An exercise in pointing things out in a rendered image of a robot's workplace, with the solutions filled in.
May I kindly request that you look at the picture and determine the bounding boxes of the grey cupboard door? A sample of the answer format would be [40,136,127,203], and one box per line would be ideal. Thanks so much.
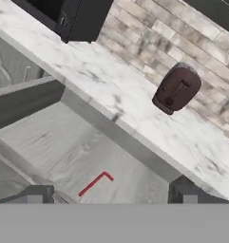
[0,31,46,90]

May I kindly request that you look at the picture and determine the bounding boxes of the open grey drawer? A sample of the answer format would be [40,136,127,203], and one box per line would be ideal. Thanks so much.
[0,75,183,205]

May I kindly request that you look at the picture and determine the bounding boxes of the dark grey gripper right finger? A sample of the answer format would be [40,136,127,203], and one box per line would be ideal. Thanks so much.
[168,175,229,205]

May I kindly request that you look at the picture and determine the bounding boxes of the black microwave oven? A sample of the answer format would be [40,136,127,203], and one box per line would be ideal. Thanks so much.
[10,0,115,45]

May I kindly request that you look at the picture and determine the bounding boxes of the grey cupboard handle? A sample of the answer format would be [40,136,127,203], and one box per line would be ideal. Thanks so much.
[23,65,31,83]

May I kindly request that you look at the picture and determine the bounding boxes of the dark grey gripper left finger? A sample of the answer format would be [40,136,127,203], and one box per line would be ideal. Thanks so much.
[0,184,55,205]

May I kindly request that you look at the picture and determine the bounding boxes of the dark brown toaster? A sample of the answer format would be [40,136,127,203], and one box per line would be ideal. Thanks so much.
[151,62,202,116]

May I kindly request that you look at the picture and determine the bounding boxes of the red bent straw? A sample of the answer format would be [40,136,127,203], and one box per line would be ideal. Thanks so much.
[78,171,115,197]

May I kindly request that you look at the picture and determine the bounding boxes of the dark wall cupboard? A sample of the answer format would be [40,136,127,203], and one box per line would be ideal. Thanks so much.
[181,0,229,36]

